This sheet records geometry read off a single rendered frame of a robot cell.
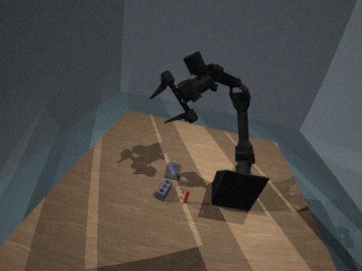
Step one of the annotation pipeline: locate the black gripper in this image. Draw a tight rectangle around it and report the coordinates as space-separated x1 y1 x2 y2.
150 71 202 123

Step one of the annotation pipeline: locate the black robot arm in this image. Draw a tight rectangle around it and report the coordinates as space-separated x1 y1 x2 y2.
177 51 255 174

